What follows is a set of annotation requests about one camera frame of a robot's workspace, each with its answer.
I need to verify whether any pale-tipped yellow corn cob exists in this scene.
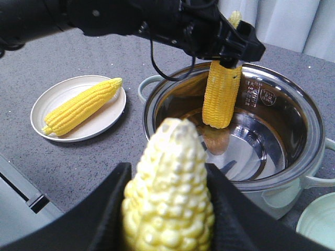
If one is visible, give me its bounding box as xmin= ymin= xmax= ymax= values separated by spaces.
xmin=42 ymin=77 xmax=122 ymax=136

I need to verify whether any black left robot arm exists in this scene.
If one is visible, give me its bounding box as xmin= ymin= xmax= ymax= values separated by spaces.
xmin=1 ymin=1 xmax=265 ymax=67

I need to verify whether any dark yellow corn cob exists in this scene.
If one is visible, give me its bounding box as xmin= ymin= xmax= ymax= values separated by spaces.
xmin=202 ymin=61 xmax=242 ymax=129

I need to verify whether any grey pleated curtain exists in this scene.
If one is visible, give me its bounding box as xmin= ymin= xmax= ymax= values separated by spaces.
xmin=219 ymin=1 xmax=334 ymax=62

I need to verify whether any pale green plate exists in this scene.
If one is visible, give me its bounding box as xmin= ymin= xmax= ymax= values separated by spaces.
xmin=296 ymin=192 xmax=334 ymax=249

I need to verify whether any white round plate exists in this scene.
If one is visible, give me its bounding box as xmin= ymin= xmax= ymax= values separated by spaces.
xmin=30 ymin=75 xmax=126 ymax=142

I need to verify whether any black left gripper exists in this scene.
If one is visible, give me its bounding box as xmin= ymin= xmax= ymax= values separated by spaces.
xmin=137 ymin=5 xmax=266 ymax=68

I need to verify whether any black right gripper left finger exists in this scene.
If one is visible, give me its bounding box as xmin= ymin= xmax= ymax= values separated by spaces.
xmin=1 ymin=163 xmax=131 ymax=250

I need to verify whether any bright yellow corn cob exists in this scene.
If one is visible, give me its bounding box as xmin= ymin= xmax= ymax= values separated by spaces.
xmin=121 ymin=118 xmax=215 ymax=250

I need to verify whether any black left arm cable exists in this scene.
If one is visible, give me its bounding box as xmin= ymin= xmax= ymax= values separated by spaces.
xmin=149 ymin=0 xmax=218 ymax=82

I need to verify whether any pale green electric cooking pot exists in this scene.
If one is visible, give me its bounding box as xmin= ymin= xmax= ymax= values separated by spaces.
xmin=138 ymin=63 xmax=334 ymax=219

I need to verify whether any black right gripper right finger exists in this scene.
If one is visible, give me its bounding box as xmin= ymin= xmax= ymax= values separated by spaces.
xmin=205 ymin=164 xmax=327 ymax=250

